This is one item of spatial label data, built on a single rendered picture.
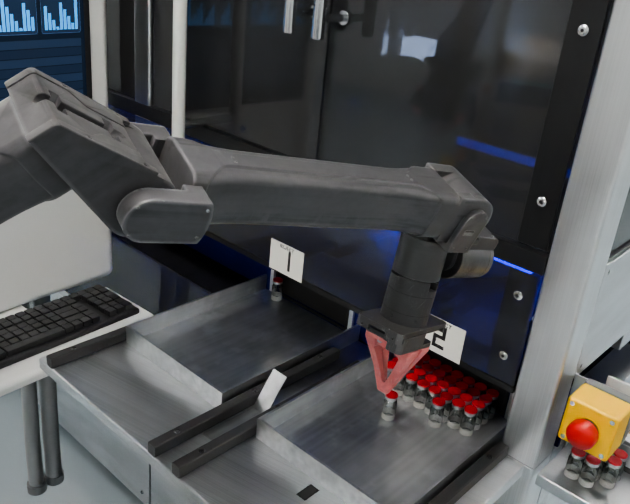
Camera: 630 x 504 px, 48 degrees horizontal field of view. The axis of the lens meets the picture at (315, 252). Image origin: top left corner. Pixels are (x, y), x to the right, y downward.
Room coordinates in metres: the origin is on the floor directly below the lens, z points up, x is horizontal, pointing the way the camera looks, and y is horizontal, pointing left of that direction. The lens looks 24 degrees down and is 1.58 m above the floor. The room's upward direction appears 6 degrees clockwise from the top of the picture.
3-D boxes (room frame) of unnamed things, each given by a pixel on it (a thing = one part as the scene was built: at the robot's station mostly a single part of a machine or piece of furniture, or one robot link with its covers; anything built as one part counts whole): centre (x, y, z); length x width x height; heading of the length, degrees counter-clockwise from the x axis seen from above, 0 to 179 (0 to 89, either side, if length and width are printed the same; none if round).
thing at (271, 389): (0.89, 0.08, 0.91); 0.14 x 0.03 x 0.06; 139
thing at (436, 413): (0.92, -0.22, 0.91); 0.02 x 0.02 x 0.05
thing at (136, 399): (0.95, 0.03, 0.87); 0.70 x 0.48 x 0.02; 50
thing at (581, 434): (0.79, -0.39, 1.00); 0.04 x 0.04 x 0.04; 50
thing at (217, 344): (1.12, 0.11, 0.90); 0.34 x 0.26 x 0.04; 140
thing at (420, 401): (0.96, -0.21, 0.91); 0.18 x 0.02 x 0.05; 50
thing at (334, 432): (0.90, -0.15, 0.90); 0.34 x 0.26 x 0.04; 140
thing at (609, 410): (0.82, -0.42, 1.00); 0.08 x 0.07 x 0.07; 140
